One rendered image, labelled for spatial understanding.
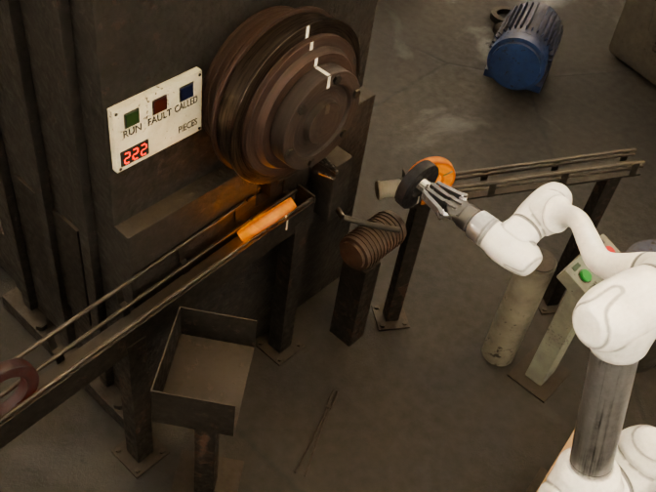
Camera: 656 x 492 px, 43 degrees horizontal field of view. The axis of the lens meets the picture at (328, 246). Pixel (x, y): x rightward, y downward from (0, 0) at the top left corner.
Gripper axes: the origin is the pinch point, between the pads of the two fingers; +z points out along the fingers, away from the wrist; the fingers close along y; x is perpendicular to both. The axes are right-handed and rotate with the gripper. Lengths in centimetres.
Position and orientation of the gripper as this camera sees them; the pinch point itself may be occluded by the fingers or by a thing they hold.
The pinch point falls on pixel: (418, 181)
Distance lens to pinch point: 242.7
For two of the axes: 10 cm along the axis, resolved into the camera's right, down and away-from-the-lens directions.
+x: 1.6, -6.5, -7.4
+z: -7.2, -5.9, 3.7
